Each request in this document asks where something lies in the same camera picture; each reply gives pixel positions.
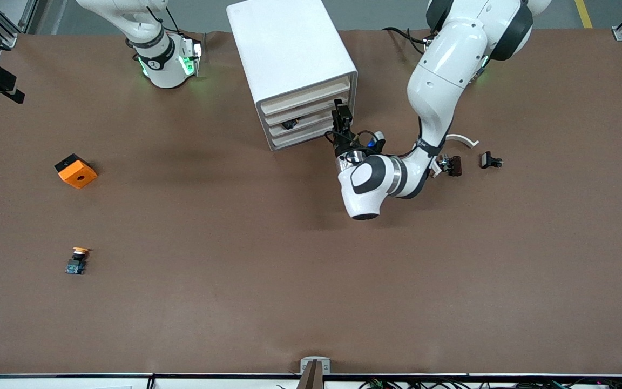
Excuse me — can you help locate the yellow push button switch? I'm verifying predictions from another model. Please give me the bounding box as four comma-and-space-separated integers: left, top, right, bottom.
65, 247, 90, 275

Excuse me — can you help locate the white plastic tray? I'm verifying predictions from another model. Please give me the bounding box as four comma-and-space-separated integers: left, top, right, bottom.
263, 91, 353, 128

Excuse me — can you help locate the black base cable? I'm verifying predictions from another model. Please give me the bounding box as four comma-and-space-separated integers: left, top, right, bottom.
146, 5, 207, 41
382, 26, 431, 55

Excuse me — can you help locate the white curved plastic arc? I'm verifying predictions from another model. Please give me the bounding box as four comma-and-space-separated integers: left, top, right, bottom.
431, 133, 479, 179

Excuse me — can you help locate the brown table cover sheet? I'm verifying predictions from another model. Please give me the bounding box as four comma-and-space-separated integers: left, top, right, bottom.
0, 30, 622, 376

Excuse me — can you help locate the grey metal bracket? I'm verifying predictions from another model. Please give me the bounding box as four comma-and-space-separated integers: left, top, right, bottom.
300, 357, 331, 374

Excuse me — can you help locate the dark brown metal component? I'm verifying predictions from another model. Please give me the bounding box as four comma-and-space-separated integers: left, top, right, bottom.
437, 155, 463, 177

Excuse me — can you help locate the tangled cable bundle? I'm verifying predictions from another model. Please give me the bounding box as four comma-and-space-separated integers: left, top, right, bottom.
360, 378, 622, 389

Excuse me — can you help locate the orange box with hole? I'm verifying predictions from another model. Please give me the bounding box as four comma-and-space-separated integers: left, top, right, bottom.
54, 153, 98, 190

